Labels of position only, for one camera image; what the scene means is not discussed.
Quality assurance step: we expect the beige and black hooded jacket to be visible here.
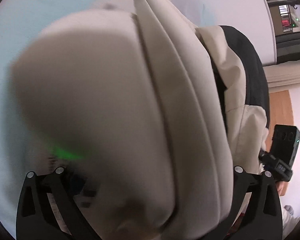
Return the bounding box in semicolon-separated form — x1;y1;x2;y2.
11;0;269;239

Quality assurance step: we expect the right hand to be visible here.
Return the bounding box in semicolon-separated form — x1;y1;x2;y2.
276;181;289;197

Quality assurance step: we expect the wooden headboard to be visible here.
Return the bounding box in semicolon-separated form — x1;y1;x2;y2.
266;90;294;151

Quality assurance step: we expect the right beige curtain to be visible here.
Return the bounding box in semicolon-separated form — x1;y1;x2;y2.
263;60;300;93

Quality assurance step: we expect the dark framed window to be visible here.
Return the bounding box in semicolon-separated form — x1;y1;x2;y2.
266;0;300;64

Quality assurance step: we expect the striped bed mattress sheet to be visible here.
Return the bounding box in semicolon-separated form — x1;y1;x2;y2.
0;0;180;230

